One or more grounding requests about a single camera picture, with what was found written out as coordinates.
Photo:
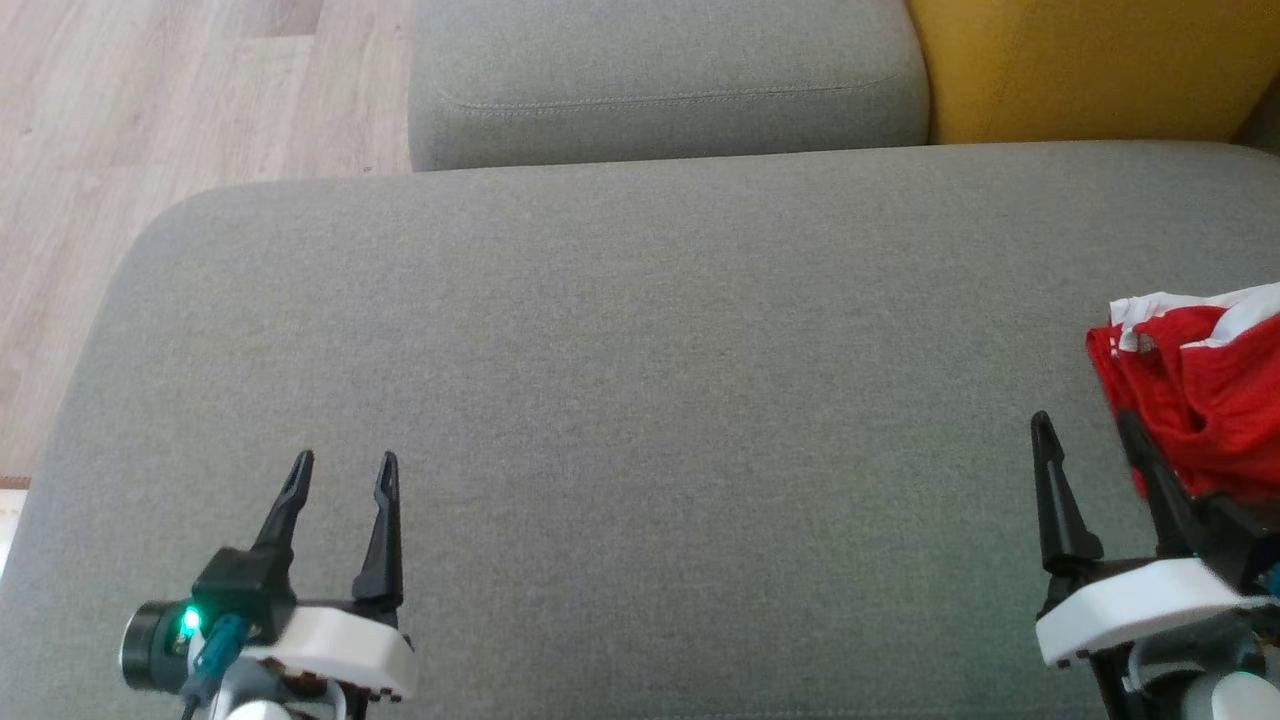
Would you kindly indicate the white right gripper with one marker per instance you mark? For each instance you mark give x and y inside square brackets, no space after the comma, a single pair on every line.
[1140,605]

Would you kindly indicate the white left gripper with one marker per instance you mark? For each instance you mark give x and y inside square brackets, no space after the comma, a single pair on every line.
[335,645]

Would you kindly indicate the red mesh basketball shorts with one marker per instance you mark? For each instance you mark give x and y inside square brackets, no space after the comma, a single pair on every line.
[1210,410]

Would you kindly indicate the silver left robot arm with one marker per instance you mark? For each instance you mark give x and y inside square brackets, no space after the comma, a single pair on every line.
[260,705]

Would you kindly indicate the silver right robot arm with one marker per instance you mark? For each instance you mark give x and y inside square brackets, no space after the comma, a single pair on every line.
[1210,695]

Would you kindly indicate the pale rug with brown edge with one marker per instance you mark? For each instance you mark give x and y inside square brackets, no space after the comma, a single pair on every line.
[10,530]

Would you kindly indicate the grey sofa seat cushion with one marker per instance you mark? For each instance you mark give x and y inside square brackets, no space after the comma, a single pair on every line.
[650,350]

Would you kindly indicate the grey sofa armrest part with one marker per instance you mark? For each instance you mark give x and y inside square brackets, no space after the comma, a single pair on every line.
[1265,125]

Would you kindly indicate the yellow cushion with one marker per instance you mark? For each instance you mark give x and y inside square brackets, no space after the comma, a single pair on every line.
[1080,60]

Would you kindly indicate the grey sofa back cushion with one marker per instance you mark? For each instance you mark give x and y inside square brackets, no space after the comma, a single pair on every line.
[660,80]

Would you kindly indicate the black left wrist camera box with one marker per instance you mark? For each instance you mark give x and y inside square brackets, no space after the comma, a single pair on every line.
[245,590]

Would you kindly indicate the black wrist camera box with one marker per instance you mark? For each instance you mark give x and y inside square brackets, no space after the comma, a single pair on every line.
[245,590]
[1240,535]

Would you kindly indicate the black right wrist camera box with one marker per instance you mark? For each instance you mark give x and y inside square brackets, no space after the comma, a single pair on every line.
[1240,535]

